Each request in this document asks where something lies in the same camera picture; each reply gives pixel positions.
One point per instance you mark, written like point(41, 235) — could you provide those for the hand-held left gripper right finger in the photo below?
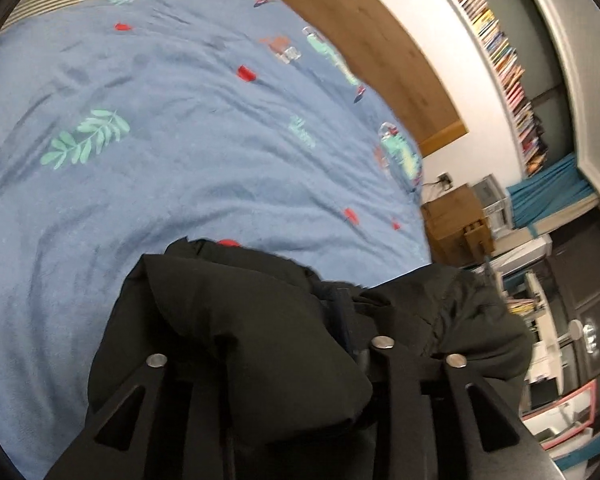
point(342, 320)

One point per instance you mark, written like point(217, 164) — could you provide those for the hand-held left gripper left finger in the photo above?
point(172, 435)

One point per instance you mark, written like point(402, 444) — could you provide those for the black hooded puffer jacket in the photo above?
point(260, 340)

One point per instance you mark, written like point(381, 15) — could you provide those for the wooden nightstand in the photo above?
point(450, 220)

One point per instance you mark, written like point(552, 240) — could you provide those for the white cabinet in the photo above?
point(520, 255)

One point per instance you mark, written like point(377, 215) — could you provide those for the grey printer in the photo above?
point(492, 200)

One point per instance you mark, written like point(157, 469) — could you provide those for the white desk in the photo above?
point(542, 320)

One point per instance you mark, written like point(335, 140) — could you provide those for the blue printed bed blanket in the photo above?
point(180, 185)

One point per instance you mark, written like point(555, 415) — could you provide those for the white round desk lamp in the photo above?
point(577, 332)

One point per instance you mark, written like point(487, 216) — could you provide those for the teal curtain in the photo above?
point(545, 195)

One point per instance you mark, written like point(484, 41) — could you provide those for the white box with red rim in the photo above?
point(582, 390)

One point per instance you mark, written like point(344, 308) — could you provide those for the teal cloth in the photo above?
point(592, 447)

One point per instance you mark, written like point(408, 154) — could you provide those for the wooden headboard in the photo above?
point(370, 35)

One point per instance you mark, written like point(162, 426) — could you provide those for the row of books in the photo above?
point(505, 60)

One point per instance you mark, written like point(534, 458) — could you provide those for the wall socket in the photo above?
point(446, 180)

